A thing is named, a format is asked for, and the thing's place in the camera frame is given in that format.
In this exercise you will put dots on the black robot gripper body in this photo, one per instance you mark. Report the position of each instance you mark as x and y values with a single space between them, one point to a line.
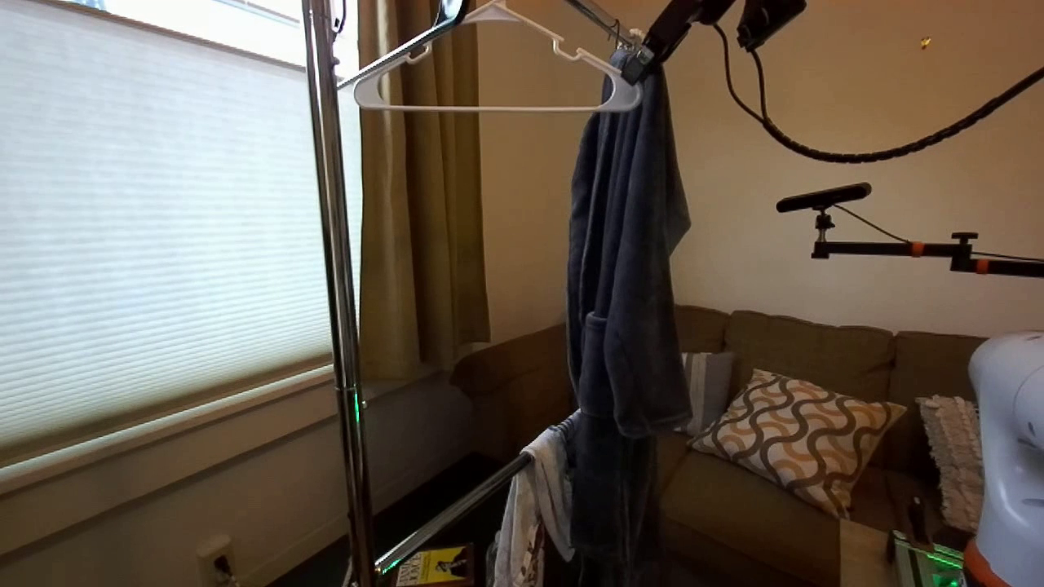
684 23

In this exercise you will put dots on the white plastic clothes hanger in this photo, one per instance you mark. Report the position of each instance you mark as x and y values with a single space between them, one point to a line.
490 108

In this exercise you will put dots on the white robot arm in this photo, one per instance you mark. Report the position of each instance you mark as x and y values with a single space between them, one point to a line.
1012 457

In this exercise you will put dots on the dark blue hanging robe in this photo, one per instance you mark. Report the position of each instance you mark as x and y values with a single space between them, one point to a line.
623 283

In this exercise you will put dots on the olive brown curtain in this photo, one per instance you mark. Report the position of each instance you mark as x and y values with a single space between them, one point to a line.
420 216

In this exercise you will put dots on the olive brown sofa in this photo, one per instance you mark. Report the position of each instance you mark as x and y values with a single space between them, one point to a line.
803 355

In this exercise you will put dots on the grey striped throw pillow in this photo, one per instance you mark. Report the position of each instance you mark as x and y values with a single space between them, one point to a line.
705 393

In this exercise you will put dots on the wavy patterned throw pillow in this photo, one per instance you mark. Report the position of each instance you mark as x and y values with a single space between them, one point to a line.
800 438

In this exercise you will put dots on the chrome rack upright pole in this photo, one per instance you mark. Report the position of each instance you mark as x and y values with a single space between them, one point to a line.
342 305

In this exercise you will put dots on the white cloth garment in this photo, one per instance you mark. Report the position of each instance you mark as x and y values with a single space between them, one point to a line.
541 499

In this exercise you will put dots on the white knitted throw pillow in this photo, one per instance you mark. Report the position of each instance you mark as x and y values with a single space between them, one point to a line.
955 457

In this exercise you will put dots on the white pleated window blind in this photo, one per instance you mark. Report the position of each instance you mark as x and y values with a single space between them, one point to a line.
150 216

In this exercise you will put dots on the yellow black box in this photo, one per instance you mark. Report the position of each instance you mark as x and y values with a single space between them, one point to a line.
431 564

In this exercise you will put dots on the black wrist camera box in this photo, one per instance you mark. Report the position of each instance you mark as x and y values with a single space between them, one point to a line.
771 20

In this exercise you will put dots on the black bar camera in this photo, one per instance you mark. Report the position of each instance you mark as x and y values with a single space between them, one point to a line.
823 196

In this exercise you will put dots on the chrome rack high rail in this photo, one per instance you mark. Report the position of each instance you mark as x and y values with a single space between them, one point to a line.
400 49

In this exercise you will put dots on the black boom camera mount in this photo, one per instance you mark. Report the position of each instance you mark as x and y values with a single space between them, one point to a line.
925 248

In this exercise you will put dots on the chrome rack low rail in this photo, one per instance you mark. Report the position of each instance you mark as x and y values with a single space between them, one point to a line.
446 521

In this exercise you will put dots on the green lit metal frame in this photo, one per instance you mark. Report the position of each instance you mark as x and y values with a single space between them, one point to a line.
927 559

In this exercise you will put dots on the white wall outlet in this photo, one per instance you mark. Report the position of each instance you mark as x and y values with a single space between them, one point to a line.
217 559

